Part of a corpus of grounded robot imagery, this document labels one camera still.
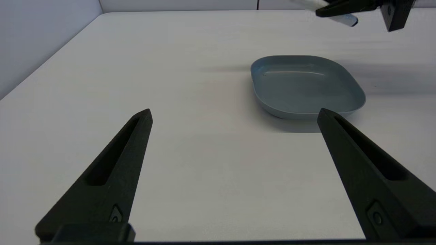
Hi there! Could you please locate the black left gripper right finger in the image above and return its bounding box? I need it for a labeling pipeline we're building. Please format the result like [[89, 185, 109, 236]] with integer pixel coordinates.
[[317, 108, 436, 240]]

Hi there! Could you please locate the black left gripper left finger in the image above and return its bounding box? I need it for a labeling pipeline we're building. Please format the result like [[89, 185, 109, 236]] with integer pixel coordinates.
[[35, 109, 153, 243]]

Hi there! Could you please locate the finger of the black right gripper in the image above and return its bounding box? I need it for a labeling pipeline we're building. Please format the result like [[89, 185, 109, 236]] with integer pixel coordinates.
[[381, 0, 415, 32], [315, 0, 380, 18]]

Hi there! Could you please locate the white marker with black caps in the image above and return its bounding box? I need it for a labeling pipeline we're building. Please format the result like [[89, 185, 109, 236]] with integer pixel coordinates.
[[290, 0, 359, 27]]

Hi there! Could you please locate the grey-blue oval plate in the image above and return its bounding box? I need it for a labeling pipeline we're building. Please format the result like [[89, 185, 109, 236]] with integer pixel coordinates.
[[250, 55, 367, 120]]

